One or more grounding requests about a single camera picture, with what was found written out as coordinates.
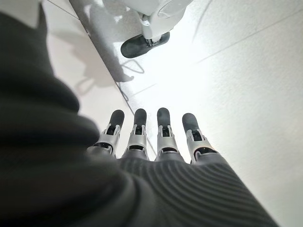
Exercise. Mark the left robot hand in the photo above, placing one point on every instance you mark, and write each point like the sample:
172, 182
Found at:
59, 179

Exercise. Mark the black left robot foot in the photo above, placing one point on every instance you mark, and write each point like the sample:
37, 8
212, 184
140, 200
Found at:
135, 48

